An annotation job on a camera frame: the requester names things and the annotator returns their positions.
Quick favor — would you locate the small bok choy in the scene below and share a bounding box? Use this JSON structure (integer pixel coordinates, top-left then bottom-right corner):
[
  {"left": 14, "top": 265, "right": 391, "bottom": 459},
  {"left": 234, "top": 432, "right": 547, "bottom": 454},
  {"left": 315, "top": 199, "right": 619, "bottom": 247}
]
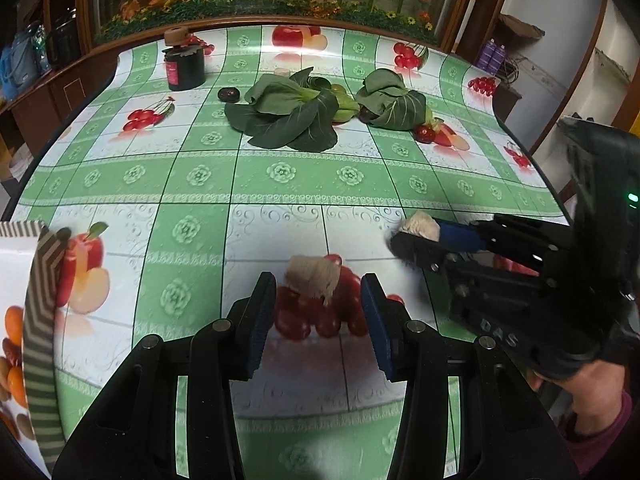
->
[{"left": 355, "top": 68, "right": 436, "bottom": 131}]

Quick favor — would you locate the reddish-brown fruit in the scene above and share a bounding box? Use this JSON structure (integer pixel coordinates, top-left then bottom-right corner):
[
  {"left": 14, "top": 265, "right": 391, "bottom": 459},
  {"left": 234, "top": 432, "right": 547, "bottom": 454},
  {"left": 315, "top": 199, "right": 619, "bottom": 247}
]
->
[{"left": 0, "top": 337, "right": 23, "bottom": 368}]

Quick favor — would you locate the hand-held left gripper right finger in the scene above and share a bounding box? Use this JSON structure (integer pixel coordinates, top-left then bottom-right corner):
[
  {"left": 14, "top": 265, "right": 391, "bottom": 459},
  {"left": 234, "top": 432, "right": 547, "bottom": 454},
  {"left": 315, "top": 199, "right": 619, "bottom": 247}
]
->
[{"left": 360, "top": 273, "right": 581, "bottom": 480}]

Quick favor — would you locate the cardboard box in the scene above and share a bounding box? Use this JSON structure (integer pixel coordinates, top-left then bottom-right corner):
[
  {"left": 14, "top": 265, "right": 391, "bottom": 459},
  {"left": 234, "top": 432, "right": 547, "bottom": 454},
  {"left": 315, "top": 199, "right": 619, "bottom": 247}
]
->
[{"left": 497, "top": 12, "right": 546, "bottom": 43}]

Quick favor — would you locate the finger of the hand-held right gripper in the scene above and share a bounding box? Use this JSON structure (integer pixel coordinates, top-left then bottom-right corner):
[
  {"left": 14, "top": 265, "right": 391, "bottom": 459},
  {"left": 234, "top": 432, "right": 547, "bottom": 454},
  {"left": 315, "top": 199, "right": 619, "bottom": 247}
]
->
[
  {"left": 434, "top": 214, "right": 577, "bottom": 274},
  {"left": 390, "top": 231, "right": 477, "bottom": 272}
]

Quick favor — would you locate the blue thermos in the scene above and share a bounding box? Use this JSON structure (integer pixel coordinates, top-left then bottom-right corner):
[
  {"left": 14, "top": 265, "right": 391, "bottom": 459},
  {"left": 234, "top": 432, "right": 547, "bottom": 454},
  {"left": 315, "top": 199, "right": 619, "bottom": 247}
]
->
[{"left": 0, "top": 47, "right": 18, "bottom": 103}]

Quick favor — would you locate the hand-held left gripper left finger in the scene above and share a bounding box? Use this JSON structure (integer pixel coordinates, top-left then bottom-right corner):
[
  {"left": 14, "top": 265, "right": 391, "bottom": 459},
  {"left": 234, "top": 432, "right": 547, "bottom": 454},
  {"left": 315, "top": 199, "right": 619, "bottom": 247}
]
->
[{"left": 52, "top": 271, "right": 277, "bottom": 480}]

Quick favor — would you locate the black jar with pink label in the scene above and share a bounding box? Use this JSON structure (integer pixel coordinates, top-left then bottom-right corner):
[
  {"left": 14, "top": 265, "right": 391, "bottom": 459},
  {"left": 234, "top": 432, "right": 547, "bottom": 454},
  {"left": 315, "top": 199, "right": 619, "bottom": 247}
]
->
[{"left": 162, "top": 45, "right": 207, "bottom": 92}]

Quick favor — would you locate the white tray with striped rim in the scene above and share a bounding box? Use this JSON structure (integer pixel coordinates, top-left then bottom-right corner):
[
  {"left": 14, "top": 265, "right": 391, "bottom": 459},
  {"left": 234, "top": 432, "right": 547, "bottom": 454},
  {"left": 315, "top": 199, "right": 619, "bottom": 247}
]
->
[{"left": 0, "top": 221, "right": 71, "bottom": 476}]

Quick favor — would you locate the person's right hand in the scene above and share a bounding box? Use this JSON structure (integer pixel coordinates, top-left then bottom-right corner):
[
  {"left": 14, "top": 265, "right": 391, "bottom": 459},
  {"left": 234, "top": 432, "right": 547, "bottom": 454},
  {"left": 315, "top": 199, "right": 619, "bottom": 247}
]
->
[{"left": 527, "top": 357, "right": 628, "bottom": 428}]

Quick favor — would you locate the black pot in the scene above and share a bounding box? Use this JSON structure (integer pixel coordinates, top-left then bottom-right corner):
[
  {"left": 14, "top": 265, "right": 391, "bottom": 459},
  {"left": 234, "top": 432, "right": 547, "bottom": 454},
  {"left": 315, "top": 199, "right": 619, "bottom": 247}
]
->
[{"left": 52, "top": 15, "right": 83, "bottom": 66}]

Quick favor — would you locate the green checked fruit-print tablecloth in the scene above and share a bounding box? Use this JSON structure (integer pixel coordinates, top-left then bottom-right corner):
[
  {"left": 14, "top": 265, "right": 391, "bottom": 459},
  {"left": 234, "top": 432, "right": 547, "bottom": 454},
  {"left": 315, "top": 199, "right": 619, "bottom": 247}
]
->
[{"left": 10, "top": 25, "right": 573, "bottom": 480}]

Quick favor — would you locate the green plastic bottle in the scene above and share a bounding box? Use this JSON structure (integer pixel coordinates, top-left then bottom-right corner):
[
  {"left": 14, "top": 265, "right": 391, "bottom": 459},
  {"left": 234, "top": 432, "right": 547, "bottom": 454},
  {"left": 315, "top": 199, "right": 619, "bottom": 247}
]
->
[{"left": 32, "top": 25, "right": 51, "bottom": 73}]

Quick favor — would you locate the large bok choy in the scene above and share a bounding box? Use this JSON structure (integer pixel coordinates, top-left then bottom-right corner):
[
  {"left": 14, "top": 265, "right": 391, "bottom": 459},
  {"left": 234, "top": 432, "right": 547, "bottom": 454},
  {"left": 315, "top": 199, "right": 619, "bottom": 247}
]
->
[{"left": 223, "top": 66, "right": 361, "bottom": 152}]

